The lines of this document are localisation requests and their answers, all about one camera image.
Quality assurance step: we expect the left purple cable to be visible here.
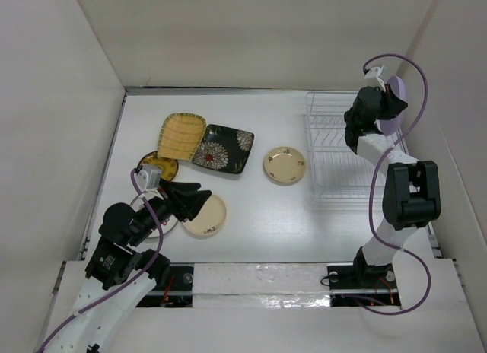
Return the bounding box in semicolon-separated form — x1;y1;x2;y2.
36;169;165;353

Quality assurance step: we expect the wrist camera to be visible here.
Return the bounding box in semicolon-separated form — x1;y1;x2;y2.
135;164;162;190
364;65;386;91

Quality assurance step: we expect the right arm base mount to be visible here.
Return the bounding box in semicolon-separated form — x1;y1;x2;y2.
320;264;401;307

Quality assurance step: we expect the white wire dish rack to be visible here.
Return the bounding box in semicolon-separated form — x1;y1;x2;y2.
305;91;410;208

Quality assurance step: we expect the purple round plate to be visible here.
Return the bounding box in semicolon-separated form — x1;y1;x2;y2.
378;75;407;136

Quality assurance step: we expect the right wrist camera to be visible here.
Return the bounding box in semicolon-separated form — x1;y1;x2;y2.
364;65;386;91

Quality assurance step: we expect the yellow bamboo pattern tray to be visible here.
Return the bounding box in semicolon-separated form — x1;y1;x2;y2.
157;113;206;161

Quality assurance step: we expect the cream plate with red flowers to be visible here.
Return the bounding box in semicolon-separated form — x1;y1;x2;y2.
263;146;307;184

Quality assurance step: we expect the black square floral plate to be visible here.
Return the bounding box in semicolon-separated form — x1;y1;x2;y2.
192;124;255;174

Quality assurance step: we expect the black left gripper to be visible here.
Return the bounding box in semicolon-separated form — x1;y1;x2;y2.
129;176;212;244

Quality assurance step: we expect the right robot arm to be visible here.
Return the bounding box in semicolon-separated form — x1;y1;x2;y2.
344;85;441;288

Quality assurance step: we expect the yellow brown rimmed round plate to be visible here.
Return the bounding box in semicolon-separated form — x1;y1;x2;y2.
138;151;179;181

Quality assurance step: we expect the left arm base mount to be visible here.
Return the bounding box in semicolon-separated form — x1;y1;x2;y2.
137;263;194;308

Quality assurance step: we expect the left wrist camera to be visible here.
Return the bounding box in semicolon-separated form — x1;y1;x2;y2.
135;164;162;190

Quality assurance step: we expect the white plate with red pattern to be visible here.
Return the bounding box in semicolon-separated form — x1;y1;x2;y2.
129;191;179;242

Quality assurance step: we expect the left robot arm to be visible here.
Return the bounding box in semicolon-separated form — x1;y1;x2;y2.
39;180;212;352

